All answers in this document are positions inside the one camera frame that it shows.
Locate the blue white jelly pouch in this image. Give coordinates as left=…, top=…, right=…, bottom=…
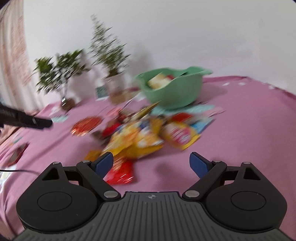
left=190, top=117, right=215, bottom=134

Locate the plant in white cup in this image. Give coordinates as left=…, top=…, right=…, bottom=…
left=89, top=15, right=129, bottom=104

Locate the beige gold long sachet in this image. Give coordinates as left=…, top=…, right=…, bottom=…
left=147, top=73, right=171, bottom=89

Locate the plant in glass vase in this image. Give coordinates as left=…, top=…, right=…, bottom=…
left=33, top=49, right=89, bottom=112

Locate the yellow cracker snack bag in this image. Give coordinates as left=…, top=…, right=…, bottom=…
left=102, top=118, right=164, bottom=159

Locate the red gold round coaster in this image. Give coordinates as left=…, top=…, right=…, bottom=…
left=71, top=116, right=103, bottom=136

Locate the digital clock thermometer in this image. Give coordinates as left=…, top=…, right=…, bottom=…
left=95, top=86, right=108, bottom=100

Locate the black cable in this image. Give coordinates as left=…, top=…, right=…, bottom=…
left=0, top=169, right=45, bottom=175

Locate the gold red stick sachet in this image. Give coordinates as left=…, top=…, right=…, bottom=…
left=130, top=101, right=160, bottom=121

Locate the yellow red jelly packet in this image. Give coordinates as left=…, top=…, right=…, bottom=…
left=161, top=121, right=200, bottom=150

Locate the green plastic bowl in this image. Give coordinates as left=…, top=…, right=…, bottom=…
left=135, top=66, right=213, bottom=109

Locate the red long snack bar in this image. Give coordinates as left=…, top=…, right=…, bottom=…
left=105, top=158, right=134, bottom=185

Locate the small pink wrapper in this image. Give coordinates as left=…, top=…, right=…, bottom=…
left=202, top=107, right=225, bottom=118

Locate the pink patterned tablecloth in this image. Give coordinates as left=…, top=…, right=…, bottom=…
left=1, top=76, right=295, bottom=238

